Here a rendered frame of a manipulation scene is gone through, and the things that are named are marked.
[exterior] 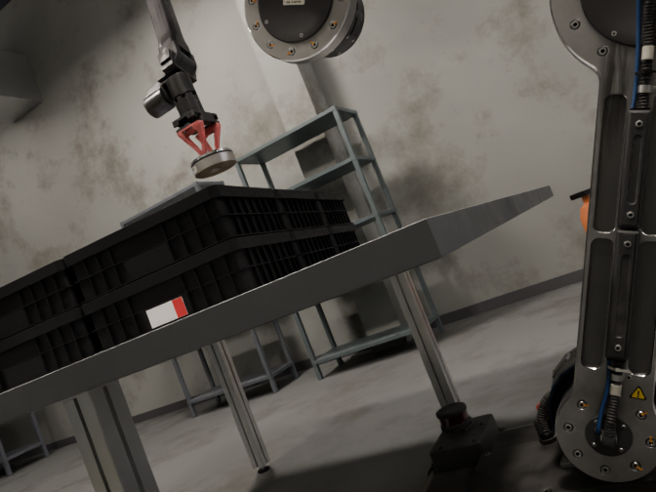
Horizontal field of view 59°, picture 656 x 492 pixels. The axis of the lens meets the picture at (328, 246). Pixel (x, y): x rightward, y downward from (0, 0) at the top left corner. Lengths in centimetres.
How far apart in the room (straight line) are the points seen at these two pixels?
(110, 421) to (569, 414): 66
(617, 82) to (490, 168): 367
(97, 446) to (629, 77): 89
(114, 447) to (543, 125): 394
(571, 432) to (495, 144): 370
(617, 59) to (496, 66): 372
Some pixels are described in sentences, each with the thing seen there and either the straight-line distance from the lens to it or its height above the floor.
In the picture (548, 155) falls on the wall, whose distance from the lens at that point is 446.
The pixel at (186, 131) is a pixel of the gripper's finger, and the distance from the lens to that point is 138.
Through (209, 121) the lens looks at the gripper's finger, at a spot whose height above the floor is 112.
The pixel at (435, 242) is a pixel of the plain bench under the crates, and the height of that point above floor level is 68.
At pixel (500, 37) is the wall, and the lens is 461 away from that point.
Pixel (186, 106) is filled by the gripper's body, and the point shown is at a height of 117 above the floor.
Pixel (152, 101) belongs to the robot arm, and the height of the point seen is 122.
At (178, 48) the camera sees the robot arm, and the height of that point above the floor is 132.
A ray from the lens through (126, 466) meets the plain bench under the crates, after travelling 94.
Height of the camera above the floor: 68
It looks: 3 degrees up
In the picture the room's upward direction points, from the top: 22 degrees counter-clockwise
